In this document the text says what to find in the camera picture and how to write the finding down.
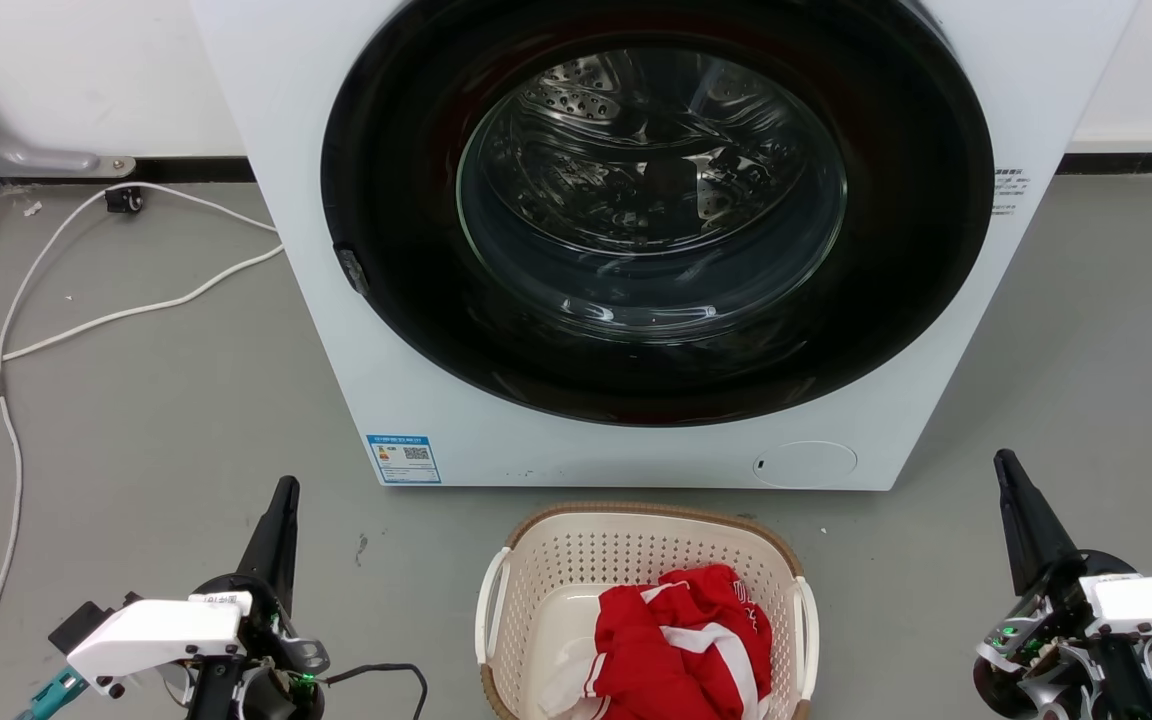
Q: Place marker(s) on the round white filter cover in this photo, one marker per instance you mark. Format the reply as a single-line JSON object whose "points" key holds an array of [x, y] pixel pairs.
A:
{"points": [[804, 465]]}

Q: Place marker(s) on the red garment with white stripes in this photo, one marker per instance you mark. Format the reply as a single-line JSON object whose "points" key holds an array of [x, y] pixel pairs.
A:
{"points": [[656, 660]]}

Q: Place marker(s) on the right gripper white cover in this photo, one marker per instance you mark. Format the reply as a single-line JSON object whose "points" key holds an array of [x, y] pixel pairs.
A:
{"points": [[1136, 605]]}

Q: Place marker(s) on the blue energy label sticker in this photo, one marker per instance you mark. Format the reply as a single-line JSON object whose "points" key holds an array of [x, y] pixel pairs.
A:
{"points": [[403, 459]]}

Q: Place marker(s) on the round black glass washer door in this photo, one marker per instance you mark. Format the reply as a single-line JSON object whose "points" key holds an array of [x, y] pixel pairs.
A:
{"points": [[396, 150]]}

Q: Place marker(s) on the white front-load washing machine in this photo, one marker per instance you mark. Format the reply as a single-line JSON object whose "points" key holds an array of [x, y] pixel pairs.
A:
{"points": [[386, 400]]}

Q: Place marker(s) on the small black floor plug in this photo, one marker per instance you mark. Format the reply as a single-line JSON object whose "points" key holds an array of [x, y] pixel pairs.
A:
{"points": [[123, 200]]}

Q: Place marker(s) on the small printed text sticker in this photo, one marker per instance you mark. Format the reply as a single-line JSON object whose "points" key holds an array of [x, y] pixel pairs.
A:
{"points": [[1009, 192]]}

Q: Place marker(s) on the teal plastic connector piece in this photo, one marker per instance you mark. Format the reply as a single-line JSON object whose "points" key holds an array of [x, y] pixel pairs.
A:
{"points": [[54, 693]]}

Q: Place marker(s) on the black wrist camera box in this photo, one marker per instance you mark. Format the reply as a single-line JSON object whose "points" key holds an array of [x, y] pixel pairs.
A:
{"points": [[76, 622]]}

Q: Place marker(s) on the cream perforated laundry basket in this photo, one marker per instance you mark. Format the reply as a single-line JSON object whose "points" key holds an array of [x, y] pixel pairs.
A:
{"points": [[556, 560]]}

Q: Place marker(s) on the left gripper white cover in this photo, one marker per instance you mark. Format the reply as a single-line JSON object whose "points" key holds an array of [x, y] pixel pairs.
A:
{"points": [[156, 630]]}

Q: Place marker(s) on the black door latch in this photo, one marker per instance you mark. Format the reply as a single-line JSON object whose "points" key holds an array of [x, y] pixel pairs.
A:
{"points": [[352, 270]]}

